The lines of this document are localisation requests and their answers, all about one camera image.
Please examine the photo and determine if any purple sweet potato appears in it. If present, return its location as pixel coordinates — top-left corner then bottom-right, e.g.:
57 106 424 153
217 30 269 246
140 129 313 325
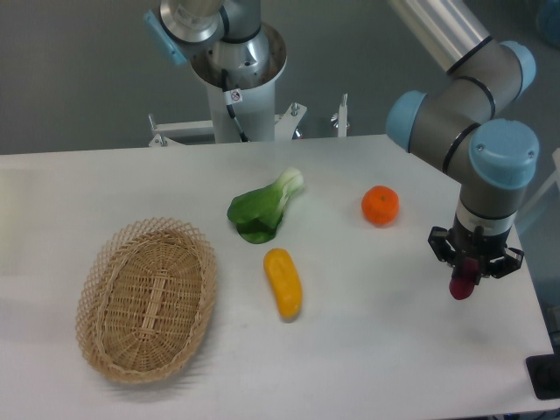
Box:
449 258 479 300

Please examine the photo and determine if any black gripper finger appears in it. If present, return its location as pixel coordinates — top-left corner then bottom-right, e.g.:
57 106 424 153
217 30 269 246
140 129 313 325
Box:
428 227 456 266
479 247 524 278

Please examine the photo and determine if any black device at corner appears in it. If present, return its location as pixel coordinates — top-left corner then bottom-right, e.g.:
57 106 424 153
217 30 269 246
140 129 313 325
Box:
526 353 559 401

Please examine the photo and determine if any green bok choy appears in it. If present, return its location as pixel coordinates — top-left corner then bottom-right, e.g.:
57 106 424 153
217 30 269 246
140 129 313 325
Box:
227 168 305 244

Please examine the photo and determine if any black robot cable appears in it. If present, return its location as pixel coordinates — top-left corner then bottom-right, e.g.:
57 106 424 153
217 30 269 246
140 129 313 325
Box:
220 68 251 144

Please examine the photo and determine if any white metal base frame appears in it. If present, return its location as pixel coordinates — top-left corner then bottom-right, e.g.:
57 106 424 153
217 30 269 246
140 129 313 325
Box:
149 93 350 147

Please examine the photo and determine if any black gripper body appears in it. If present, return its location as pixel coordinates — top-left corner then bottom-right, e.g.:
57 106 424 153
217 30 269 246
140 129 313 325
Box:
449 213 510 268

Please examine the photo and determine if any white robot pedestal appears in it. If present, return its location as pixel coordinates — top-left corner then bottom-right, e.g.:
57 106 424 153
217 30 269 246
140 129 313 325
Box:
191 23 287 144

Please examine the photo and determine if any white frame at right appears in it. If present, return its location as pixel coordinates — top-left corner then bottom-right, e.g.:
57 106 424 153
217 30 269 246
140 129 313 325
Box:
515 148 559 235

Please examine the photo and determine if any woven wicker basket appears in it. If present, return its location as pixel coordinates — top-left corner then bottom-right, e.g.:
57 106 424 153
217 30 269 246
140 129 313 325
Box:
75 218 217 384

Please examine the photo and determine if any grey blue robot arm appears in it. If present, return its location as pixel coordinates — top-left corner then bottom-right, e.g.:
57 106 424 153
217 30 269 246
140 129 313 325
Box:
143 1 539 299

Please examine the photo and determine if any orange mandarin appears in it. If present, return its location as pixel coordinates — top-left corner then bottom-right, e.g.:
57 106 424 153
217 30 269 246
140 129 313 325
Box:
361 185 400 226

